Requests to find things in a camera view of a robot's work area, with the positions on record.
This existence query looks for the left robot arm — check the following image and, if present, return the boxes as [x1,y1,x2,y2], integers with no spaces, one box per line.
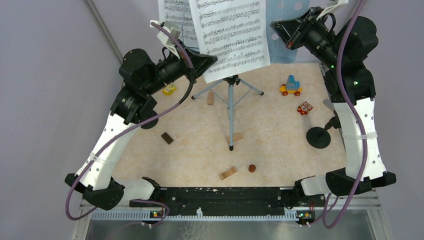
[64,48,218,211]

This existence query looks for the grey microphone on stand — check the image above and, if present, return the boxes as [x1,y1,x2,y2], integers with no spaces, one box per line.
[306,99,341,149]

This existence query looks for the dark brown wooden block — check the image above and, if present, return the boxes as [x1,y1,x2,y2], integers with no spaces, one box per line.
[161,132,174,145]

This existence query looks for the brown wooden cylinder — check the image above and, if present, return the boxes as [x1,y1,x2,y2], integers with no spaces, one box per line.
[248,164,256,173]

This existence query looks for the wooden block near stand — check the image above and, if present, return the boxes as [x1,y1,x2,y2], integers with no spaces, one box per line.
[226,132,244,143]

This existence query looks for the small wooden block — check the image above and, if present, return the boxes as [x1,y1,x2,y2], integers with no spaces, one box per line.
[207,91,215,106]

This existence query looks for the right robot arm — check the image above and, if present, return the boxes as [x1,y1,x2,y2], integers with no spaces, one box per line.
[270,7,397,206]

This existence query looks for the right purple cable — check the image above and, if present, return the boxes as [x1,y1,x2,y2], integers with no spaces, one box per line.
[308,0,369,230]

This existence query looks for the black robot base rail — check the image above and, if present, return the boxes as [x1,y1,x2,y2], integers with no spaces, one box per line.
[129,187,324,217]

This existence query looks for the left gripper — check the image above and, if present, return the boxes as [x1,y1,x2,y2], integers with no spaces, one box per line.
[143,38,218,95]

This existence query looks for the light blue music stand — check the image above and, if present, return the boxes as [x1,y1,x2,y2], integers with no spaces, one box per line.
[191,0,314,152]

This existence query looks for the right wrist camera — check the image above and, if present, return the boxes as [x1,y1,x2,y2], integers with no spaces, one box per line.
[322,0,349,15]

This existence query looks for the blue toy car blocks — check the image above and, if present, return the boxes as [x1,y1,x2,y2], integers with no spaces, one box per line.
[279,75,303,96]

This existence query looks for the wooden arch block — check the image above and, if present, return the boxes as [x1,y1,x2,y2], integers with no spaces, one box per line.
[219,166,238,181]

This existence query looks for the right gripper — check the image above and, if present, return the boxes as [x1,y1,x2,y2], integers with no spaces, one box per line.
[269,6,344,70]

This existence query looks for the yellow owl toy block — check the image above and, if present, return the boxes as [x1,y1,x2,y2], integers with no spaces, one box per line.
[162,83,177,96]

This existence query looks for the red owl toy block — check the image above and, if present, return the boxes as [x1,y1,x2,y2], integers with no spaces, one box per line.
[297,101,314,116]

